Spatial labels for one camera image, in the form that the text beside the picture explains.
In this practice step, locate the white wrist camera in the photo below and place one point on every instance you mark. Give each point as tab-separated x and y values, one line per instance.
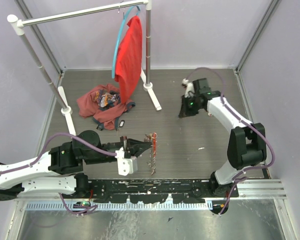
125	166
189	88

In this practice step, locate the bright red shirt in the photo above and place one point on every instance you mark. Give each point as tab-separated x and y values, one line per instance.
128	63

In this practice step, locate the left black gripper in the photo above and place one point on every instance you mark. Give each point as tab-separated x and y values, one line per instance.
136	148

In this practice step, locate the black key tag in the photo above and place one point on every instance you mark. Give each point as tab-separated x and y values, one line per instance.
120	124

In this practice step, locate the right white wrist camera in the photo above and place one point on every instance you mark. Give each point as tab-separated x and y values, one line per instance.
189	88

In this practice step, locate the dark red printed shirt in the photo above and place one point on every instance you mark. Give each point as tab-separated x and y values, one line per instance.
104	106

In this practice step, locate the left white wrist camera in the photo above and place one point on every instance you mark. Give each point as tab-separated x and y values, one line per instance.
125	166

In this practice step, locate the grey cable duct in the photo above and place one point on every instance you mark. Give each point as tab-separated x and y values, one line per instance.
128	206

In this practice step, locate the small electronics board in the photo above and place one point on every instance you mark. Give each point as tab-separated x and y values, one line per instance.
82	205

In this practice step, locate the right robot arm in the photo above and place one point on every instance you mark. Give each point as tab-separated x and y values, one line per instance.
246	148

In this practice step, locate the blue clothes hanger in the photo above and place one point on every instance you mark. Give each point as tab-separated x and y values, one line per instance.
119	35

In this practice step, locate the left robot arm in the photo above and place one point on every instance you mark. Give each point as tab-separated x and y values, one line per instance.
60	170

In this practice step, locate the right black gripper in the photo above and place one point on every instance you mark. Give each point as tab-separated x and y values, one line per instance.
184	112

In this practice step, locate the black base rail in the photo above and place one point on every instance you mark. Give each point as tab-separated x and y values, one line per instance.
150	191

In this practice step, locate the red handled keyring with keys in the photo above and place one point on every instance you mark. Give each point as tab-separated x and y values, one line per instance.
152	138

